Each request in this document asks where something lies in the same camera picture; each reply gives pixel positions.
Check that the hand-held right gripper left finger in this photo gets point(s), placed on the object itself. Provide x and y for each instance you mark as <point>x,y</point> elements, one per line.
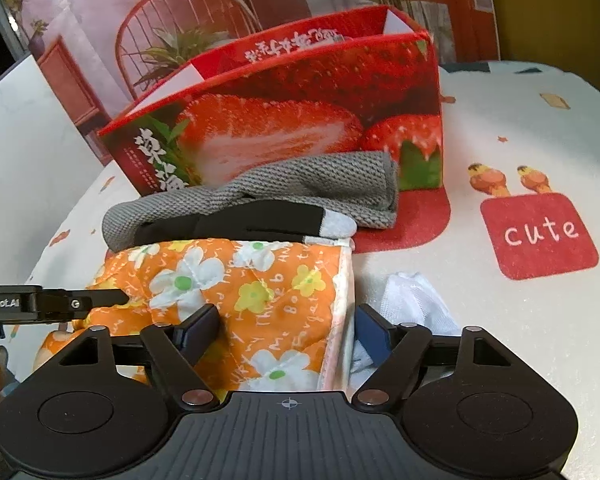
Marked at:
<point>200,327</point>

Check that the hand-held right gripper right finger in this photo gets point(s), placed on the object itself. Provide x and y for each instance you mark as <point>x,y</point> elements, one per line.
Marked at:
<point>372,332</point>

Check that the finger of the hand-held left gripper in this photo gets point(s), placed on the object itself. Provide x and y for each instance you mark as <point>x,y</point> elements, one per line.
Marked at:
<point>97,300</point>

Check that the orange floral quilted cloth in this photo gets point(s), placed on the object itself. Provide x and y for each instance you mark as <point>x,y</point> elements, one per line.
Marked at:
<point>260,290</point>

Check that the grey knitted cloth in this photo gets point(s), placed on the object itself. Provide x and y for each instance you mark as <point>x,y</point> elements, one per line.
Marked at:
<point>300,185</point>

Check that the red strawberry print box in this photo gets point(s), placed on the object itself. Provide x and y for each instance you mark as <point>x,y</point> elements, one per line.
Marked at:
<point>290,120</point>

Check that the white sock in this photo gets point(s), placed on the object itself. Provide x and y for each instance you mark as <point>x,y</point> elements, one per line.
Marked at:
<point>415,300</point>

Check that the black glove with grey fingertips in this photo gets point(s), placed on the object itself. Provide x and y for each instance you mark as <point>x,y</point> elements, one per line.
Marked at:
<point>240,222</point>

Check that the white printed table mat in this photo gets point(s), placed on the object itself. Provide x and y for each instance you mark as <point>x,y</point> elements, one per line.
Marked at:
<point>530,135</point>

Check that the yellow board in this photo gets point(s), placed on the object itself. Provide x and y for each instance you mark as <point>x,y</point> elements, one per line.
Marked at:
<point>545,5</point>

